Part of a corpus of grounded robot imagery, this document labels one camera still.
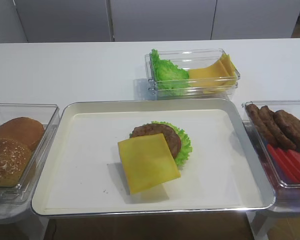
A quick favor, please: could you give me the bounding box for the middle brown patty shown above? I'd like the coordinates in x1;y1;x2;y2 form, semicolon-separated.
259;105;296;150

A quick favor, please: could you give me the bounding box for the right brown patty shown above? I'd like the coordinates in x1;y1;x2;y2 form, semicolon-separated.
273;109;300;150

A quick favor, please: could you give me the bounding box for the clear bun container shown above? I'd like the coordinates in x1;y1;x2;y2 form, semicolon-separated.
0;103;60;204

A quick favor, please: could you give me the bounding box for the left brown patty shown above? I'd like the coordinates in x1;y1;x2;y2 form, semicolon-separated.
245;103;278;147

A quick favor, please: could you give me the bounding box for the right sesame bun top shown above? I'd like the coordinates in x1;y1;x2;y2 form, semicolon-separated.
0;138;32;188

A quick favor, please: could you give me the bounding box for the clear lettuce cheese container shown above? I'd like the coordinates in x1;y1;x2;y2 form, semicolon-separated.
145;48;241;100

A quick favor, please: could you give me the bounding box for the yellow cheese slice stack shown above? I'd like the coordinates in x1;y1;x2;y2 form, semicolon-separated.
188;54;237;88

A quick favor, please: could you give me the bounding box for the white serving tray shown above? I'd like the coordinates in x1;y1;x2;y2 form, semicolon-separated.
31;98;276;217

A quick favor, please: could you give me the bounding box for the plain bun bottom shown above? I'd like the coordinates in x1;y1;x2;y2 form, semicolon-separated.
0;117;45;152

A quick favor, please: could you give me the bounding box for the brown patty on tray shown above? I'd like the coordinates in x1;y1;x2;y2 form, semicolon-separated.
129;123;182;159

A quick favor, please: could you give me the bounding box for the middle red tomato slice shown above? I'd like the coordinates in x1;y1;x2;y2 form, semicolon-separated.
275;148;300;184

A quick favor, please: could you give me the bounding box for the lettuce leaf in container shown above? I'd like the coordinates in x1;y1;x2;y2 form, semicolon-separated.
150;49;190;90

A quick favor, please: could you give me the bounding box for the left red tomato slice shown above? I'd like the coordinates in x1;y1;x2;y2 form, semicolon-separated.
266;144;300;184

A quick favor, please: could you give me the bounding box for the lettuce leaf on tray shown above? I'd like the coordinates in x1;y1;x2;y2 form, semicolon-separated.
148;121;193;168

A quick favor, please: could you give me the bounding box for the clear patty tomato container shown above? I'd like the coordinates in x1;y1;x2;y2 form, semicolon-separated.
242;100;300;200

